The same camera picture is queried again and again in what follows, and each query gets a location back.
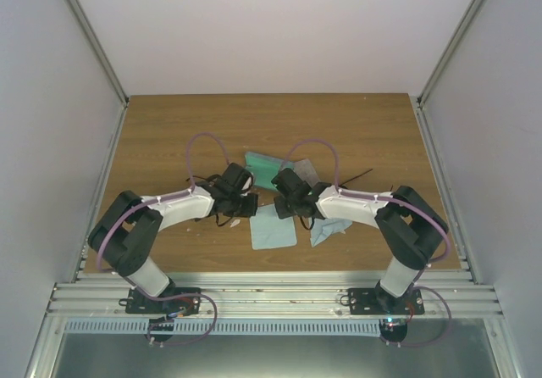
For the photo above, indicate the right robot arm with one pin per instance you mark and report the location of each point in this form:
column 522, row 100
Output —
column 415, row 234

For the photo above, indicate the aluminium frame rail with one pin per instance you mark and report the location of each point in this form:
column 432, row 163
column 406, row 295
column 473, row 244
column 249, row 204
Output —
column 280, row 295

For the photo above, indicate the dark round sunglasses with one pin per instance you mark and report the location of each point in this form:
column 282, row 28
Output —
column 355, row 177

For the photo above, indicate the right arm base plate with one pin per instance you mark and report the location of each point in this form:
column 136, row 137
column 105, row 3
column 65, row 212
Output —
column 373, row 301

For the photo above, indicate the grey glasses case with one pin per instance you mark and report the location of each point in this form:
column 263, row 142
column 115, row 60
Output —
column 306, row 171

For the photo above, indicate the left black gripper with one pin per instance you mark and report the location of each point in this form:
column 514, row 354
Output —
column 251, row 209

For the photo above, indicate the white paper scraps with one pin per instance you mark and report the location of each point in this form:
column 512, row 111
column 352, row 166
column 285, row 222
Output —
column 208, row 225

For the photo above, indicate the teal glasses case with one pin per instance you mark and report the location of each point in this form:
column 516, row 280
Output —
column 264, row 168

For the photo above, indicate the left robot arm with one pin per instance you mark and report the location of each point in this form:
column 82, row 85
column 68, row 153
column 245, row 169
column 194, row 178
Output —
column 124, row 236

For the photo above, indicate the thin-frame clear glasses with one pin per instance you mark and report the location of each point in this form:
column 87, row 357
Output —
column 196, row 179

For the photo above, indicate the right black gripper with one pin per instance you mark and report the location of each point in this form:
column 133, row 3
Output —
column 283, row 212

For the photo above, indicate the slotted cable duct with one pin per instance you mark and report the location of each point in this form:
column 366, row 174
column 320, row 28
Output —
column 230, row 327

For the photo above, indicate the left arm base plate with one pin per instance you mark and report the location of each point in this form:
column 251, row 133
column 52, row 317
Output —
column 137, row 303

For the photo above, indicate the crumpled blue cleaning cloth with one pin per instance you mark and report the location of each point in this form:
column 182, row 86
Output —
column 323, row 229

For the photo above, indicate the blue cleaning cloth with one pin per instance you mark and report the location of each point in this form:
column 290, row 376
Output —
column 268, row 231
column 323, row 229

